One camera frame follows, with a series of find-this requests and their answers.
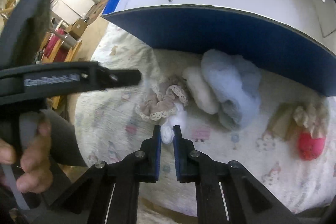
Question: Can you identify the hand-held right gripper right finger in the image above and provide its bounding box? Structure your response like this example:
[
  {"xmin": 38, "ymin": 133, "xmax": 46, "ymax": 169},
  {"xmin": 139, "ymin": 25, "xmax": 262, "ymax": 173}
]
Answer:
[{"xmin": 173, "ymin": 125, "xmax": 303, "ymax": 224}]

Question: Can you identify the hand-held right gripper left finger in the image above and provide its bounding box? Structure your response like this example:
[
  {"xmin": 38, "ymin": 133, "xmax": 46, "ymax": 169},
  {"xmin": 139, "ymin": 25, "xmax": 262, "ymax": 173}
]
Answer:
[{"xmin": 50, "ymin": 125, "xmax": 161, "ymax": 224}]

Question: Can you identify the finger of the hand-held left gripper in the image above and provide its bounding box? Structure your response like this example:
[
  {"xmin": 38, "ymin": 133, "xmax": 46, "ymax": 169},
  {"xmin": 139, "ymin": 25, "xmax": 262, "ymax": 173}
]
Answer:
[{"xmin": 98, "ymin": 67, "xmax": 142, "ymax": 89}]

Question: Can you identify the white fluffy sock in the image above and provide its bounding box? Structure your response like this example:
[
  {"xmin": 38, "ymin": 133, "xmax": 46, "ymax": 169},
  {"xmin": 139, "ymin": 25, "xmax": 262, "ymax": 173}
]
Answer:
[{"xmin": 160, "ymin": 103, "xmax": 188, "ymax": 145}]

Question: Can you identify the beige lace-trimmed cloth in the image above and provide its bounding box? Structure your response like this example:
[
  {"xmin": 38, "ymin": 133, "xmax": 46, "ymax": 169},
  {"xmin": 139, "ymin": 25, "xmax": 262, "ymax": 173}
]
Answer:
[{"xmin": 135, "ymin": 77, "xmax": 190, "ymax": 122}]

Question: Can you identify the blue storage box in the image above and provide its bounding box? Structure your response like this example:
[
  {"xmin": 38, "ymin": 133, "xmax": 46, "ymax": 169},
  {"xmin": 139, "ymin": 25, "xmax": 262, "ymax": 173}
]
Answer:
[{"xmin": 101, "ymin": 0, "xmax": 336, "ymax": 97}]

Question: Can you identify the person's left hand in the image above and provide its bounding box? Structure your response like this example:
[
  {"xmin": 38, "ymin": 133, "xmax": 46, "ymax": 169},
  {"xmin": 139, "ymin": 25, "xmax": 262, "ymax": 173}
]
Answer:
[{"xmin": 0, "ymin": 114, "xmax": 54, "ymax": 193}]

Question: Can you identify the red bag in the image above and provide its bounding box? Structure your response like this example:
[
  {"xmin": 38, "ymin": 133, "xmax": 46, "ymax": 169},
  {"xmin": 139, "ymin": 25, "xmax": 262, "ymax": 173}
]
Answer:
[{"xmin": 43, "ymin": 28, "xmax": 66, "ymax": 57}]

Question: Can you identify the printed white blanket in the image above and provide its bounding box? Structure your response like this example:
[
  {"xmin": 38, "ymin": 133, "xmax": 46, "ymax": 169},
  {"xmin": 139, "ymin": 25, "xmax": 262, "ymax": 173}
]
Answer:
[{"xmin": 75, "ymin": 21, "xmax": 336, "ymax": 215}]

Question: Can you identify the wooden rack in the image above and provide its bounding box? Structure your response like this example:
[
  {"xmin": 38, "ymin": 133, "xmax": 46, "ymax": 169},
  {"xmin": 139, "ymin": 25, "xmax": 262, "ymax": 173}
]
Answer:
[{"xmin": 45, "ymin": 29, "xmax": 83, "ymax": 65}]

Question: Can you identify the white cabinet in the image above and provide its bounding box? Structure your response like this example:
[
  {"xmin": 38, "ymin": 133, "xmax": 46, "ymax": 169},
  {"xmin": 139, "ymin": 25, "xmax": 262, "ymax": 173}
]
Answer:
[{"xmin": 51, "ymin": 0, "xmax": 95, "ymax": 25}]

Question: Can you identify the cardboard box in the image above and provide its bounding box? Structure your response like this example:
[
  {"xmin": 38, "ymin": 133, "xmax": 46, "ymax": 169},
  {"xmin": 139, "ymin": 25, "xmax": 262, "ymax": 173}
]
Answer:
[{"xmin": 69, "ymin": 17, "xmax": 90, "ymax": 39}]

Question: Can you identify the cream fluffy sock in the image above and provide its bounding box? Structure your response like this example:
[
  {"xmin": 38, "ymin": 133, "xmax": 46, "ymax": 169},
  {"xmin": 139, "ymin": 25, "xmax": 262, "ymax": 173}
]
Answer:
[{"xmin": 182, "ymin": 66, "xmax": 220, "ymax": 115}]

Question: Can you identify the light blue fluffy sock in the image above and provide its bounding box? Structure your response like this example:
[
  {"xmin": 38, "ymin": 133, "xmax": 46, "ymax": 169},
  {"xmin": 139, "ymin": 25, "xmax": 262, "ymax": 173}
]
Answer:
[{"xmin": 201, "ymin": 49, "xmax": 263, "ymax": 130}]

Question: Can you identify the beige folded cloth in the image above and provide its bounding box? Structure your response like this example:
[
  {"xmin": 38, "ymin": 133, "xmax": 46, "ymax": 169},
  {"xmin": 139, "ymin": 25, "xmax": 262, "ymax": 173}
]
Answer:
[{"xmin": 269, "ymin": 104, "xmax": 300, "ymax": 141}]

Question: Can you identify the pink plush toy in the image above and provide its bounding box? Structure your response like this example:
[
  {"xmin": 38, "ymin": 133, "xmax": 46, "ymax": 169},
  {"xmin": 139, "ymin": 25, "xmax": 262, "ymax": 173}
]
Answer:
[{"xmin": 297, "ymin": 132, "xmax": 326, "ymax": 161}]

